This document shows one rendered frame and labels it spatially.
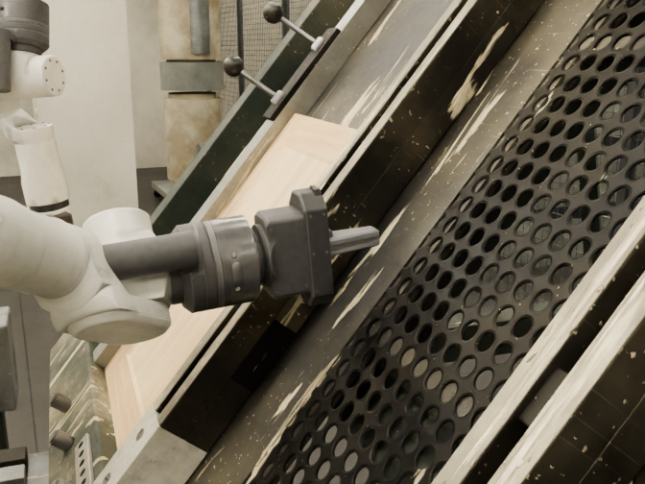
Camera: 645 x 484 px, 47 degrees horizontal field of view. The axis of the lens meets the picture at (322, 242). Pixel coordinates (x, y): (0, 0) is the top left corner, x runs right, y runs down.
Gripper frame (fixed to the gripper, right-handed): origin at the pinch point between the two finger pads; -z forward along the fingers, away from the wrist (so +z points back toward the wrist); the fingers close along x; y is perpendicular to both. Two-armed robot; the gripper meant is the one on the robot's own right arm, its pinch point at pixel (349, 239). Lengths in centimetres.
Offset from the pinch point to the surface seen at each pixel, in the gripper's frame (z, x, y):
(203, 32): -100, 25, 610
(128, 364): 23, -29, 47
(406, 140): -10.7, 8.3, 7.7
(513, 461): 5.1, -3.0, -38.5
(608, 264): -3.9, 6.3, -35.2
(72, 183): 30, -62, 431
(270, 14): -11, 25, 63
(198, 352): 15.9, -14.0, 11.5
